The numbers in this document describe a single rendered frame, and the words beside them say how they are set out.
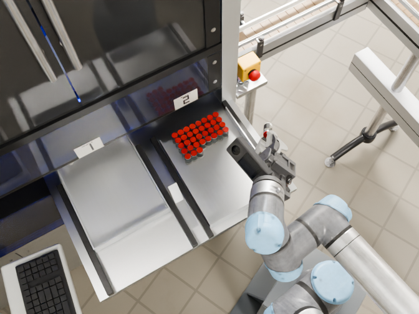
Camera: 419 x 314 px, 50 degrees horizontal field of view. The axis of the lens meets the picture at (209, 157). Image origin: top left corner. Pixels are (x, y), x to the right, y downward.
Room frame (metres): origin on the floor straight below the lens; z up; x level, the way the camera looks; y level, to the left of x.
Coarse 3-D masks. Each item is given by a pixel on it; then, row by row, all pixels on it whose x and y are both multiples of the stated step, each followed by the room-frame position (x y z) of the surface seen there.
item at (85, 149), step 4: (92, 140) 0.65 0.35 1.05; (96, 140) 0.65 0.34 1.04; (100, 140) 0.66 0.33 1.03; (88, 144) 0.64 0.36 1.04; (92, 144) 0.65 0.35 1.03; (96, 144) 0.65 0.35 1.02; (100, 144) 0.66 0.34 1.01; (76, 148) 0.63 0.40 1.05; (80, 148) 0.63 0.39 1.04; (84, 148) 0.63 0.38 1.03; (88, 148) 0.64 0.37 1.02; (96, 148) 0.65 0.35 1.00; (76, 152) 0.62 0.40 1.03; (80, 152) 0.63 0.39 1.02; (84, 152) 0.63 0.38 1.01; (88, 152) 0.64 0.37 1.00; (80, 156) 0.62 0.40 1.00
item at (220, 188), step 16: (224, 112) 0.83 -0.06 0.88; (240, 128) 0.74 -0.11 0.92; (160, 144) 0.71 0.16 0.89; (224, 144) 0.70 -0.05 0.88; (176, 160) 0.65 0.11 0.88; (208, 160) 0.64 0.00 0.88; (224, 160) 0.64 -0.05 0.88; (192, 176) 0.59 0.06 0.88; (208, 176) 0.58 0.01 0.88; (224, 176) 0.58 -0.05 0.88; (240, 176) 0.58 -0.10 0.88; (192, 192) 0.53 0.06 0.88; (208, 192) 0.53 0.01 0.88; (224, 192) 0.53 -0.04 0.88; (240, 192) 0.52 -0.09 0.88; (208, 208) 0.47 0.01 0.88; (224, 208) 0.47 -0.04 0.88; (240, 208) 0.46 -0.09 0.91; (208, 224) 0.42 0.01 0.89
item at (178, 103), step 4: (196, 88) 0.82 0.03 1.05; (192, 92) 0.81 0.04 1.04; (196, 92) 0.82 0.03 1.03; (184, 96) 0.80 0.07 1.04; (192, 96) 0.81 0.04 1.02; (196, 96) 0.82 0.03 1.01; (176, 100) 0.78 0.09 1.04; (180, 100) 0.79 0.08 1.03; (188, 100) 0.80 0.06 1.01; (192, 100) 0.81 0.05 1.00; (176, 104) 0.78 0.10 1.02; (180, 104) 0.79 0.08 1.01; (184, 104) 0.79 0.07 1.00; (176, 108) 0.78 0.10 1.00
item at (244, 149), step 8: (240, 136) 0.49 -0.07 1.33; (232, 144) 0.47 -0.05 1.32; (240, 144) 0.46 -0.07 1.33; (248, 144) 0.47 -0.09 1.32; (232, 152) 0.45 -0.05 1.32; (240, 152) 0.45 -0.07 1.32; (248, 152) 0.44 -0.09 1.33; (240, 160) 0.44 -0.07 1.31; (248, 160) 0.43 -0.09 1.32; (256, 160) 0.42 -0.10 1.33; (248, 168) 0.41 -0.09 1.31; (256, 168) 0.41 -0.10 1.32; (264, 168) 0.41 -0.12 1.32; (248, 176) 0.40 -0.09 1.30; (256, 176) 0.39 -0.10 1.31
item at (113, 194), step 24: (120, 144) 0.72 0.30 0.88; (72, 168) 0.64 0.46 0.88; (96, 168) 0.63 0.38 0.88; (120, 168) 0.63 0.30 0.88; (144, 168) 0.63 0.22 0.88; (72, 192) 0.55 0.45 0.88; (96, 192) 0.55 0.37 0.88; (120, 192) 0.55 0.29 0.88; (144, 192) 0.54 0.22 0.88; (96, 216) 0.47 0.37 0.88; (120, 216) 0.46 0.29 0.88; (144, 216) 0.46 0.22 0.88; (96, 240) 0.39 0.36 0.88
